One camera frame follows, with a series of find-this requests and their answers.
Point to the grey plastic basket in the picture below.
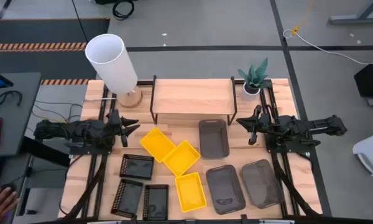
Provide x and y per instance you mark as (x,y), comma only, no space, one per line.
(225,189)
(214,140)
(261,183)

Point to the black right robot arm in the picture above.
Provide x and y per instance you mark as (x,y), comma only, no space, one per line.
(298,127)

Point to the grey desk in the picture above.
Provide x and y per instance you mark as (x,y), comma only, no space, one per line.
(18,124)

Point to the grey table leg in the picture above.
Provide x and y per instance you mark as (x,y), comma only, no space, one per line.
(354,19)

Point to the black box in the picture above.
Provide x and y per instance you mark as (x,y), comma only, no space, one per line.
(371,81)

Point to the black desk leg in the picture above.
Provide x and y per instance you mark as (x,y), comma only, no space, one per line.
(46,152)

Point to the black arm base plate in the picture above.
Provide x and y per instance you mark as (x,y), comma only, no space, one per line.
(87,151)
(286,148)

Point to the round wooden lamp base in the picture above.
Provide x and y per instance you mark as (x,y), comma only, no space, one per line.
(132,99)

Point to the black floor mat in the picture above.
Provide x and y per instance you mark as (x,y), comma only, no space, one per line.
(34,31)

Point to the black plastic basket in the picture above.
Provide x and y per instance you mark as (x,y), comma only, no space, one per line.
(156,203)
(127,199)
(136,168)

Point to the white cylindrical lamp shade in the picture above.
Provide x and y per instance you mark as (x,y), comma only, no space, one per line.
(112,62)

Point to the black front frame bar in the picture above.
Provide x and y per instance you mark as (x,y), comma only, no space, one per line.
(329,219)

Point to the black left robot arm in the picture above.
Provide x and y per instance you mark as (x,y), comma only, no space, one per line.
(81,130)

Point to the person's hand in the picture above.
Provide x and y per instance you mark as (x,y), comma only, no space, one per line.
(0,205)

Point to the green plant in white pot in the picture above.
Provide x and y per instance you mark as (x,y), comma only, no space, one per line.
(255,74)

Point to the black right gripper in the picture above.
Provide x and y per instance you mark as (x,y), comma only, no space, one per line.
(262,123)

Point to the black aluminium frame rails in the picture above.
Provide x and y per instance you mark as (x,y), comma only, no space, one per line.
(96,174)
(286,174)

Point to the wooden shelf with black frame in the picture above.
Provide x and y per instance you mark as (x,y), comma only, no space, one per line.
(192,96)

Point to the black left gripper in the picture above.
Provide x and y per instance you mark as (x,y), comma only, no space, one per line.
(115,124)

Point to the yellow plastic basket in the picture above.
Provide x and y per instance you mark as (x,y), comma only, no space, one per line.
(181,158)
(155,144)
(191,193)

